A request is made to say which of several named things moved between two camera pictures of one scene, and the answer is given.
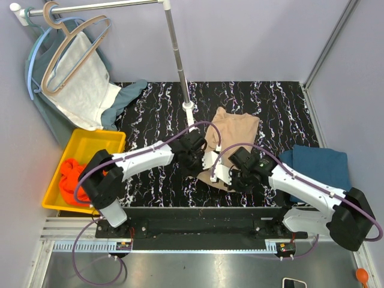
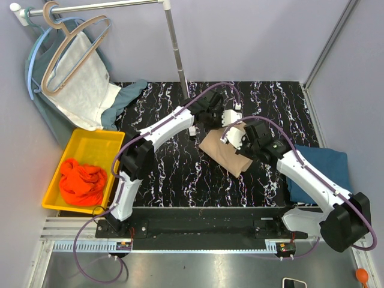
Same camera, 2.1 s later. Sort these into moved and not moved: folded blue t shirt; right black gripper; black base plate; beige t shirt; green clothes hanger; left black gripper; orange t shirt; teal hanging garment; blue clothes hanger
Moved: right black gripper; left black gripper; beige t shirt
Not moved: green clothes hanger; blue clothes hanger; orange t shirt; black base plate; folded blue t shirt; teal hanging garment
